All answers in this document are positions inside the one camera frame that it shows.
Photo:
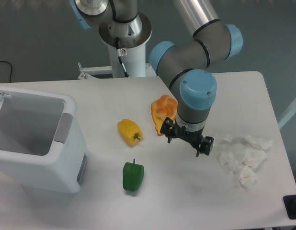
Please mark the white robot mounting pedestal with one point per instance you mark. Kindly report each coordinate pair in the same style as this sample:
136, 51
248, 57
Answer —
126, 44

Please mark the green bell pepper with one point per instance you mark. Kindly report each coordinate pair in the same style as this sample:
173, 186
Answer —
132, 176

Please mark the white open trash can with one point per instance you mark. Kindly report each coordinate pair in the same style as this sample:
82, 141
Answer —
41, 143

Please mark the black device table corner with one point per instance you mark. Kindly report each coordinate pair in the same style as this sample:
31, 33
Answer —
290, 205

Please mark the white frame at right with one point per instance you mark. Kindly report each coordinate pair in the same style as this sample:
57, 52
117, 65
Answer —
289, 112

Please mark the crumpled white tissue top right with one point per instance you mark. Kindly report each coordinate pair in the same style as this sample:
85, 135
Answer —
259, 143

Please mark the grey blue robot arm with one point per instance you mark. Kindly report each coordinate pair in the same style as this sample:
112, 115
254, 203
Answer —
182, 69

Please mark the crumpled white tissue top left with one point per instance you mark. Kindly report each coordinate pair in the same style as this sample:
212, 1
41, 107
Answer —
220, 137

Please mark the crumpled white tissue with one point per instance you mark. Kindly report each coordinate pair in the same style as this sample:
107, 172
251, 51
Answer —
254, 157
259, 143
246, 178
227, 158
220, 137

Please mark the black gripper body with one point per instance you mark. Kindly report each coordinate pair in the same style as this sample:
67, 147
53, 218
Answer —
193, 138

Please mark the crumpled white tissue middle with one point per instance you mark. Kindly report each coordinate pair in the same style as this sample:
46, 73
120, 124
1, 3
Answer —
254, 157

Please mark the yellow bell pepper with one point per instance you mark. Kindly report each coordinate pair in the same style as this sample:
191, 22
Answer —
130, 132

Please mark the crumpled white tissue bottom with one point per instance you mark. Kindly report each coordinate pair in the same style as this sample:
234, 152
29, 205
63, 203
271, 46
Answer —
246, 178

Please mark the orange striped bell pepper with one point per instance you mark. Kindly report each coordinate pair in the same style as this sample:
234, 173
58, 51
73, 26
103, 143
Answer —
162, 108

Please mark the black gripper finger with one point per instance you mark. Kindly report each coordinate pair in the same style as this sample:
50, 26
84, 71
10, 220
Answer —
205, 145
167, 129

